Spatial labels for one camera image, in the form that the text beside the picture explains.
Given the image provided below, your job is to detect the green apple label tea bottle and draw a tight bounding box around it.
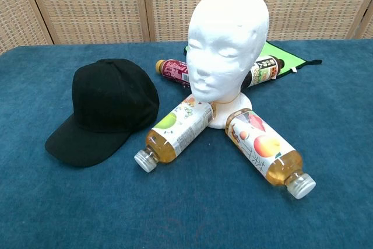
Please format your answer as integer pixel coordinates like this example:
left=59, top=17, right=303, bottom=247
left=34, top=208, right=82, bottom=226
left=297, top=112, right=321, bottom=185
left=133, top=94, right=217, bottom=173

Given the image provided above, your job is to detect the green microfiber cloth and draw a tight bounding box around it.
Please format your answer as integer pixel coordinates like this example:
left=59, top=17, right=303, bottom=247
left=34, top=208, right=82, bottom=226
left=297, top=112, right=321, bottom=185
left=182, top=40, right=323, bottom=80

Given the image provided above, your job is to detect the peach label tea bottle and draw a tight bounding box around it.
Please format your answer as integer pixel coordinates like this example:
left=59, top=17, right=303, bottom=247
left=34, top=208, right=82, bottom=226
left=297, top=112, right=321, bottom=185
left=224, top=108, right=317, bottom=200

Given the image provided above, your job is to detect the blue table mat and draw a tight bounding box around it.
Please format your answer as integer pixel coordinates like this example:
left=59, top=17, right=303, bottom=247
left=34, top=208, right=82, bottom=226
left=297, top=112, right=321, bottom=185
left=0, top=38, right=373, bottom=249

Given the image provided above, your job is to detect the black baseball cap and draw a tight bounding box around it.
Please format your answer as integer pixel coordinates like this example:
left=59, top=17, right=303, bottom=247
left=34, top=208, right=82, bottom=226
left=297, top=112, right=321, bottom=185
left=44, top=58, right=160, bottom=169

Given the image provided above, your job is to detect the dark tea bottle white label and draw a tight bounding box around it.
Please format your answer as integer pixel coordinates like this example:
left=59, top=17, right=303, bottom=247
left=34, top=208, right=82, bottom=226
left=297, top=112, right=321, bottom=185
left=243, top=55, right=286, bottom=88

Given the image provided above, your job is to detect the red label drink bottle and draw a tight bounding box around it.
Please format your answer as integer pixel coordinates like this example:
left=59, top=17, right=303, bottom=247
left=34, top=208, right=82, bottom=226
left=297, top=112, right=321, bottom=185
left=155, top=58, right=190, bottom=89

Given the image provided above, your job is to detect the white foam mannequin head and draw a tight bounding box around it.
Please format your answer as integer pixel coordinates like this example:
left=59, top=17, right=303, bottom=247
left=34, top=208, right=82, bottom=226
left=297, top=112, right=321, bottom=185
left=186, top=0, right=269, bottom=130

